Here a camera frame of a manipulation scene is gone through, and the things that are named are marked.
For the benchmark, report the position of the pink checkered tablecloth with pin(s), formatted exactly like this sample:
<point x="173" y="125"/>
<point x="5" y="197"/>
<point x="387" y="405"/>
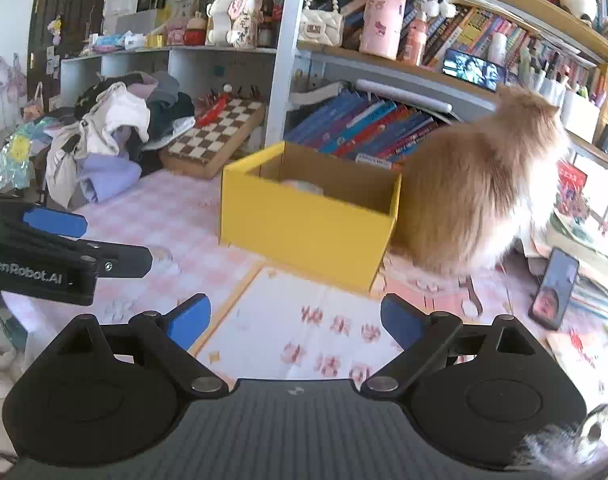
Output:
<point x="267" y="321"/>

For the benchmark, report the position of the white quilted handbag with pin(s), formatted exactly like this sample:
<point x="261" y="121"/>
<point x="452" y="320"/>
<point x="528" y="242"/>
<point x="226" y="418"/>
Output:
<point x="320" y="26"/>

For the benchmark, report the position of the white lucky cat figure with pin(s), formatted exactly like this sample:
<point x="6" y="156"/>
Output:
<point x="234" y="23"/>

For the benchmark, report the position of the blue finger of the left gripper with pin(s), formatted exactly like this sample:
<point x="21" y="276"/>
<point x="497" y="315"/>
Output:
<point x="55" y="222"/>
<point x="117" y="260"/>

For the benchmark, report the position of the yellow cardboard box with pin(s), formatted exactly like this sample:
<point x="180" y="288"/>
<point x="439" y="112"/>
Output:
<point x="340" y="237"/>

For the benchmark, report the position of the pile of clothes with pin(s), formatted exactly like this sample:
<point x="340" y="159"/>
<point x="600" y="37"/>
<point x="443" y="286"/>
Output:
<point x="95" y="147"/>

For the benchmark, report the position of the white bookshelf frame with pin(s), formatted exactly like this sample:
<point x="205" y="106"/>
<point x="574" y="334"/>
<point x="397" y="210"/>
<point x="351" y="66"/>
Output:
<point x="278" y="72"/>

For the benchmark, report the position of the phone showing video on shelf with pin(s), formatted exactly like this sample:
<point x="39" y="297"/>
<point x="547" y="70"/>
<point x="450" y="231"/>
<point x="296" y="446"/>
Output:
<point x="469" y="68"/>

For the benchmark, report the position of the row of colourful books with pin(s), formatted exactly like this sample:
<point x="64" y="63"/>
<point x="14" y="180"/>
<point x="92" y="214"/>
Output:
<point x="359" y="125"/>

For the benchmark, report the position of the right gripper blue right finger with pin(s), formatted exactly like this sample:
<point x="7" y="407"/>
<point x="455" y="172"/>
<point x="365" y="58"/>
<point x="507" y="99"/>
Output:
<point x="425" y="340"/>

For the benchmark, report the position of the pink cylinder cup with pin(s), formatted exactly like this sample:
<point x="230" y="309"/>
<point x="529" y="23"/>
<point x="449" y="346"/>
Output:
<point x="383" y="21"/>

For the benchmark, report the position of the orange fluffy cat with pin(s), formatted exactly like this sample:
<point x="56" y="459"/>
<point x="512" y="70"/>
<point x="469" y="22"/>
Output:
<point x="472" y="188"/>

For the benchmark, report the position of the black smartphone on stand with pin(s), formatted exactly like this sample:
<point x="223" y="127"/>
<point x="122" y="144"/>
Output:
<point x="554" y="293"/>

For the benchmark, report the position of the wooden chess board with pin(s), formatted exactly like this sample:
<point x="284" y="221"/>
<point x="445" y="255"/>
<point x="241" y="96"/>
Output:
<point x="202" y="152"/>

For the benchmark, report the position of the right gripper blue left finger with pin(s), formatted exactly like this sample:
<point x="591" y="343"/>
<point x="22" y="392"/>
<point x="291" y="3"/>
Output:
<point x="166" y="340"/>

